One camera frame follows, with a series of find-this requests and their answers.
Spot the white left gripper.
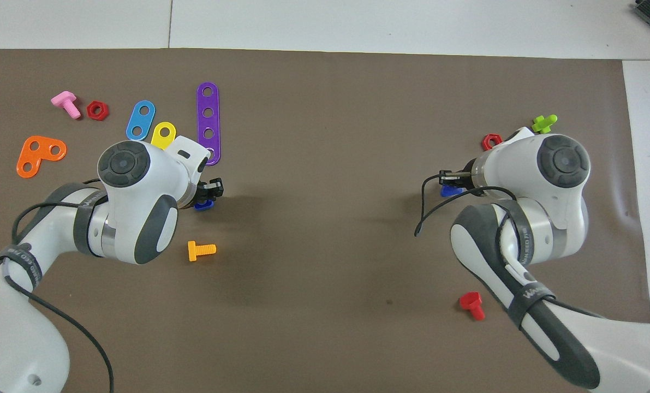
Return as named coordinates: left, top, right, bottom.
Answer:
left=166, top=135, right=225, bottom=204

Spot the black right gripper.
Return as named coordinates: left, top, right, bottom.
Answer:
left=438, top=163, right=477, bottom=193

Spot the orange plastic screw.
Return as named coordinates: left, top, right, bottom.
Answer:
left=187, top=240, right=217, bottom=262

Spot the lime cross-head plastic screw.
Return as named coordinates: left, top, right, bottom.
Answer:
left=530, top=114, right=558, bottom=135

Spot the red plastic screw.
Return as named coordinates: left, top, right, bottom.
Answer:
left=459, top=291, right=486, bottom=321

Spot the pink plastic screw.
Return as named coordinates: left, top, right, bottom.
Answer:
left=50, top=90, right=82, bottom=120

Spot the purple four-hole plastic strip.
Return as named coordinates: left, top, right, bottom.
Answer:
left=196, top=82, right=222, bottom=166

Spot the yellow three-hole plastic strip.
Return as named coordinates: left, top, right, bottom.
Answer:
left=151, top=121, right=177, bottom=150

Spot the blue two-hole plastic strip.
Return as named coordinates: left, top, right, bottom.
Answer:
left=126, top=100, right=156, bottom=142

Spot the brown table mat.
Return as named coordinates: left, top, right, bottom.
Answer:
left=0, top=48, right=650, bottom=393

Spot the orange angled three-hole plate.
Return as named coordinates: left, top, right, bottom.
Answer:
left=16, top=135, right=68, bottom=179

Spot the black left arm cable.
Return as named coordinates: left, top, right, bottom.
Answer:
left=3, top=177, right=115, bottom=393

